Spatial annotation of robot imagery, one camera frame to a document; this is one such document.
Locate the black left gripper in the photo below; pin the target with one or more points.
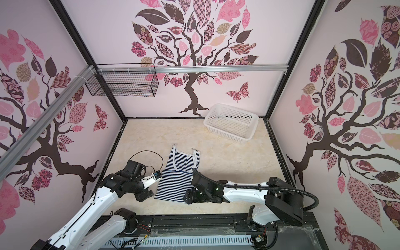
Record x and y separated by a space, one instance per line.
144 195

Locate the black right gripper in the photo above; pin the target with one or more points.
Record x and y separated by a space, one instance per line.
191 194

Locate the blue white striped tank top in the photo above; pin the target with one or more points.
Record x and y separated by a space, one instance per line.
177 175

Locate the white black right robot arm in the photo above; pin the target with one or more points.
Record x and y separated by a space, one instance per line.
271 201

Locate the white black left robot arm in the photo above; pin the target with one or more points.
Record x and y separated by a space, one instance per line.
76 234

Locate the white plastic laundry basket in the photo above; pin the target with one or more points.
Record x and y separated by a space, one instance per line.
232 123

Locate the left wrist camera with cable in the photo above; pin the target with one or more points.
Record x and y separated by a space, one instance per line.
156 175

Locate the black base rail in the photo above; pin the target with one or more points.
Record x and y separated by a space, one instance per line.
239 223

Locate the white slotted cable duct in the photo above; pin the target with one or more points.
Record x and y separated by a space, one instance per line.
174 242

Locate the black wire mesh basket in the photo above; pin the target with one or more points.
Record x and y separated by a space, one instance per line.
130 80

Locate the silver aluminium back rail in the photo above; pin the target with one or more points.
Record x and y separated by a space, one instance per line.
195 69

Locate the silver aluminium rail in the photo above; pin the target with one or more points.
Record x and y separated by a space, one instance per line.
17 150
195 69

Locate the silver aluminium left rail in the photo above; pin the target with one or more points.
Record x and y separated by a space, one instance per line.
17 150

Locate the black metal frame post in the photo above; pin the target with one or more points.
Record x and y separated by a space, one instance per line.
80 44

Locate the black right frame post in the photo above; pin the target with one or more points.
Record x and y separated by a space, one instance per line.
311 21

